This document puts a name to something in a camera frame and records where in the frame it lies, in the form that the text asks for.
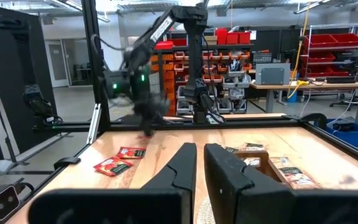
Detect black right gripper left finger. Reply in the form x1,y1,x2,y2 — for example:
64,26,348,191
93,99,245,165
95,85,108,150
27,142,198,224

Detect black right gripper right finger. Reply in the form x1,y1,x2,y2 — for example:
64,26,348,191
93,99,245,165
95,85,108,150
203,142,358,224

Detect brown wooden tea box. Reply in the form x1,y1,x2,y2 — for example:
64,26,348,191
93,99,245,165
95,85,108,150
232,149,293,189

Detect orange parts bin rack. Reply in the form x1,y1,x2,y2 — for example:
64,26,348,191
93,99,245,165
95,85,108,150
149,51,253,115

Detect silver metal bar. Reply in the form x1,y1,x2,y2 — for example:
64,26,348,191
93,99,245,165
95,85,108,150
86,103,102,146

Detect red plastic storage bin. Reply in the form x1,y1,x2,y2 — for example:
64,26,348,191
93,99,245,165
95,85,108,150
214,27,228,45
303,34,338,52
303,65,332,78
303,52,336,65
154,38,188,50
237,32,251,45
331,33,358,47
226,32,239,45

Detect blue plastic bin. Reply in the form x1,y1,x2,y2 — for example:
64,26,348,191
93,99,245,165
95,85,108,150
326,118,358,148

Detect grey equipment case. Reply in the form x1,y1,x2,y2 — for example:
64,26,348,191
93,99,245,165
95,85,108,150
255,63,291,86

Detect wooden workbench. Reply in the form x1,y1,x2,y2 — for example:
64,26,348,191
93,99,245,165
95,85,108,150
249,81,358,125

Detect black office chair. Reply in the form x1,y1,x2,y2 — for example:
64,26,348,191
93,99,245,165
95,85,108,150
329,92,358,112

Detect large black panel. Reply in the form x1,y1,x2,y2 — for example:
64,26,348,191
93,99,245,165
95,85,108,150
0,2,57,162

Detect black depth camera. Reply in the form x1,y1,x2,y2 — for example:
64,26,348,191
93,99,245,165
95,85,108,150
0,182,36,224

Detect yellow hanging cable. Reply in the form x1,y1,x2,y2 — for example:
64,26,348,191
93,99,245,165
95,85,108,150
287,0,311,99

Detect metal wire shelf rack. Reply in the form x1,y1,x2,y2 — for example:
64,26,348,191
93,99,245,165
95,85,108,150
300,22,358,94

